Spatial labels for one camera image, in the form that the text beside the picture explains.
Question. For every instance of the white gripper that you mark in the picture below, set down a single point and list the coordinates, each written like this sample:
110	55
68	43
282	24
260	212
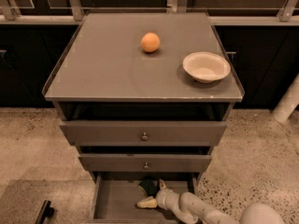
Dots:
163	198

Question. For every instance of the green yellow sponge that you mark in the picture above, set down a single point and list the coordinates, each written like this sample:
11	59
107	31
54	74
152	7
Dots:
149	187

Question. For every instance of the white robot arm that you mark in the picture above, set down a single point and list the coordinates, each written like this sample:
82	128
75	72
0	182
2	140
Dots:
254	175

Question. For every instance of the grey middle drawer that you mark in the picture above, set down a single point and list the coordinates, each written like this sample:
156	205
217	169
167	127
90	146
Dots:
144	162

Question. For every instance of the grey drawer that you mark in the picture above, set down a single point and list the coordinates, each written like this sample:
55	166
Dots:
117	194
143	133
144	162

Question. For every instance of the grey bottom drawer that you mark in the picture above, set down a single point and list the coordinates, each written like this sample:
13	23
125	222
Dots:
117	194

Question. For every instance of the grey top drawer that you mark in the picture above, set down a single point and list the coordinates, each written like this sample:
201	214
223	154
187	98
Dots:
143	133

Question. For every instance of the grey drawer cabinet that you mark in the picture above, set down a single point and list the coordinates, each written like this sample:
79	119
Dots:
105	75

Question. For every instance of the black object on floor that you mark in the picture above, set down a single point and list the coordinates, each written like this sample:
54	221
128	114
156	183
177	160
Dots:
46	211

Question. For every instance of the white paper bowl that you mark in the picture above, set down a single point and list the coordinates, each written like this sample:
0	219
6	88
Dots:
206	67

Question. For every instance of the orange fruit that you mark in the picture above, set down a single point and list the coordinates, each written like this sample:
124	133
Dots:
150	42

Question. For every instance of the dark background cabinets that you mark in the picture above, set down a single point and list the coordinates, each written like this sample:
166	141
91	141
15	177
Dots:
28	54

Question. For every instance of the metal railing frame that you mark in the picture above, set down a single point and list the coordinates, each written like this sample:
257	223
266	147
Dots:
287	14

